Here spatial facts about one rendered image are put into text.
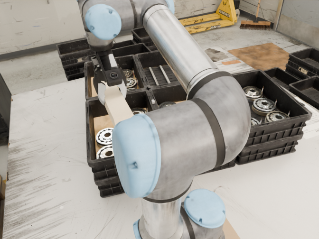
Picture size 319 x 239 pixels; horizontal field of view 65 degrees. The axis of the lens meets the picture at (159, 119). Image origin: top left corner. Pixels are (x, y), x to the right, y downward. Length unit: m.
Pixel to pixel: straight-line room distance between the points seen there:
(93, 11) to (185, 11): 4.23
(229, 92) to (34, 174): 1.04
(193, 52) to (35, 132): 1.17
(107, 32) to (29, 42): 3.72
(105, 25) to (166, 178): 0.39
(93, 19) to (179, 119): 0.35
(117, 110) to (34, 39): 3.58
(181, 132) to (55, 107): 1.35
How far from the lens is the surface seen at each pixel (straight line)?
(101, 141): 1.07
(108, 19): 0.61
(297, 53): 2.80
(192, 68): 0.46
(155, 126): 0.34
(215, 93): 0.40
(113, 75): 0.72
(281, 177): 1.19
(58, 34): 4.28
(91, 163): 0.90
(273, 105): 1.28
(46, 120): 1.57
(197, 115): 0.35
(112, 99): 0.84
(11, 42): 4.33
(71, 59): 2.60
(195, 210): 0.73
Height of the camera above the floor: 1.59
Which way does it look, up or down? 40 degrees down
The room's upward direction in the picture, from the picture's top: 4 degrees counter-clockwise
